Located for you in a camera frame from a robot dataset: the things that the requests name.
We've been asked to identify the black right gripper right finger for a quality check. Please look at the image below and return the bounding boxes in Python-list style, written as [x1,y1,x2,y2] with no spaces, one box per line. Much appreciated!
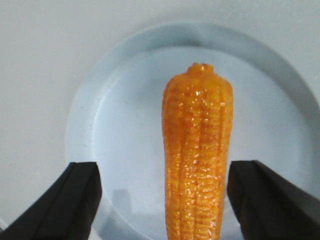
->
[227,160,320,240]

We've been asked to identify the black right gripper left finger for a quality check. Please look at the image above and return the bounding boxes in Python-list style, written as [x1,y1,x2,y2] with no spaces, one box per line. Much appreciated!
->
[0,162,102,240]

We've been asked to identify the light blue round plate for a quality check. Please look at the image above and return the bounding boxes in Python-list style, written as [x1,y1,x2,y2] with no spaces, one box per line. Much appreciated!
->
[65,23,320,240]

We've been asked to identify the orange plastic corn cob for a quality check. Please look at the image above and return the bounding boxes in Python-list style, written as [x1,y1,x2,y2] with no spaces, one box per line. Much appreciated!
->
[161,63,234,240]

